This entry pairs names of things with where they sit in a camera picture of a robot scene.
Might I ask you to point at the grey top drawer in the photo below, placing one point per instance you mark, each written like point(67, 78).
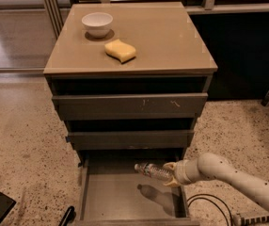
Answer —
point(125, 107)

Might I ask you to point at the clear plastic water bottle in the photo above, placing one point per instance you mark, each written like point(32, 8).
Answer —
point(154, 171)

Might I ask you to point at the grey power strip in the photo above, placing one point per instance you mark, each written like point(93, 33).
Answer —
point(250, 218)

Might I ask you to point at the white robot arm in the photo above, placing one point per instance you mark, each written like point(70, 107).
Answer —
point(210, 166)

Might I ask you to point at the grey drawer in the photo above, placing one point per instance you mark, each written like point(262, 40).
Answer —
point(125, 107)
point(133, 140)

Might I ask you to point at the open bottom drawer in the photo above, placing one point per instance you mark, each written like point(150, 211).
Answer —
point(114, 194)

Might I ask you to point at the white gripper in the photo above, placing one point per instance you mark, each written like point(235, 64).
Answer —
point(181, 172)

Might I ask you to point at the white ceramic bowl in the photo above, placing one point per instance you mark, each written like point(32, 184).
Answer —
point(97, 24)

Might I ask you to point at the small grey floor bracket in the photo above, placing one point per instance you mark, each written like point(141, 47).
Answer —
point(265, 100)

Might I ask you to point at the yellow sponge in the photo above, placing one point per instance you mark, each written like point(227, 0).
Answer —
point(120, 50)

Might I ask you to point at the grey middle drawer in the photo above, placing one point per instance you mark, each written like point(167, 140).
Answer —
point(133, 140)

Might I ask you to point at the grey drawer cabinet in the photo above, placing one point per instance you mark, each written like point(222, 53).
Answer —
point(129, 81)

